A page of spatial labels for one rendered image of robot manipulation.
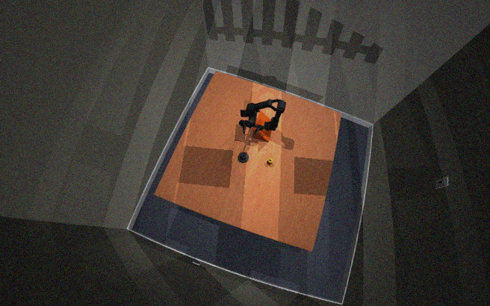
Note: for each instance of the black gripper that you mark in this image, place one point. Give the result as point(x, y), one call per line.
point(252, 123)

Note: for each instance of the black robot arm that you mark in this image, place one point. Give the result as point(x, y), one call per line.
point(253, 109)

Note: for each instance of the dark round pedestal with shaft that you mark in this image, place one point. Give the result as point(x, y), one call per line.
point(243, 157)

